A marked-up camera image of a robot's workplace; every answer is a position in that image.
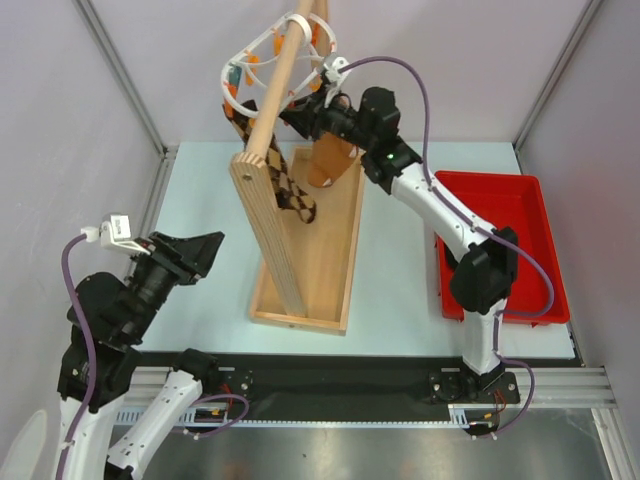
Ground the argyle sock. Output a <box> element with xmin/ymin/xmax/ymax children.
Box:
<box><xmin>223</xmin><ymin>101</ymin><xmax>317</xmax><ymax>224</ymax></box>

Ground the wooden rack stand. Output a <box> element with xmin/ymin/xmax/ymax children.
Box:
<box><xmin>230</xmin><ymin>1</ymin><xmax>364</xmax><ymax>335</ymax></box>

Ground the brown orange sock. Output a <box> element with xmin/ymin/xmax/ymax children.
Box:
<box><xmin>307</xmin><ymin>133</ymin><xmax>359</xmax><ymax>188</ymax></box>

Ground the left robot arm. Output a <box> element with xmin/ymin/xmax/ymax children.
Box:
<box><xmin>54</xmin><ymin>227</ymin><xmax>225</xmax><ymax>479</ymax></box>

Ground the teal clothes peg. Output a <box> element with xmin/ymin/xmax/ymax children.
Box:
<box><xmin>227</xmin><ymin>66</ymin><xmax>243</xmax><ymax>87</ymax></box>

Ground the red plastic bin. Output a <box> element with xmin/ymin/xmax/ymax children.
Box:
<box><xmin>436</xmin><ymin>170</ymin><xmax>570</xmax><ymax>327</ymax></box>

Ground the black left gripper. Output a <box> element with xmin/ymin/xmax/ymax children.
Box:
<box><xmin>124</xmin><ymin>227</ymin><xmax>226</xmax><ymax>338</ymax></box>

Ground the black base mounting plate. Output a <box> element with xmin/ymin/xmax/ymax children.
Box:
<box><xmin>142</xmin><ymin>349</ymin><xmax>521</xmax><ymax>423</ymax></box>

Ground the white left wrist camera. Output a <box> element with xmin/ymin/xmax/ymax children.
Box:
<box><xmin>80</xmin><ymin>213</ymin><xmax>149</xmax><ymax>255</ymax></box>

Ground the aluminium frame rail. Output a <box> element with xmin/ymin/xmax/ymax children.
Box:
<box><xmin>114</xmin><ymin>364</ymin><xmax>616</xmax><ymax>429</ymax></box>

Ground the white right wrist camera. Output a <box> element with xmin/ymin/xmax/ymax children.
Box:
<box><xmin>320</xmin><ymin>52</ymin><xmax>349</xmax><ymax>108</ymax></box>

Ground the white round clip hanger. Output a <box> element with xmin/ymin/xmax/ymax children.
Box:
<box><xmin>220</xmin><ymin>12</ymin><xmax>338</xmax><ymax>118</ymax></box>

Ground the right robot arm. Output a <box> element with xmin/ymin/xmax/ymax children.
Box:
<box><xmin>279</xmin><ymin>87</ymin><xmax>518</xmax><ymax>401</ymax></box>

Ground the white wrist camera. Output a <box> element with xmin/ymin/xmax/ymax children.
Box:
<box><xmin>80</xmin><ymin>213</ymin><xmax>149</xmax><ymax>255</ymax></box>
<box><xmin>320</xmin><ymin>52</ymin><xmax>349</xmax><ymax>108</ymax></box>

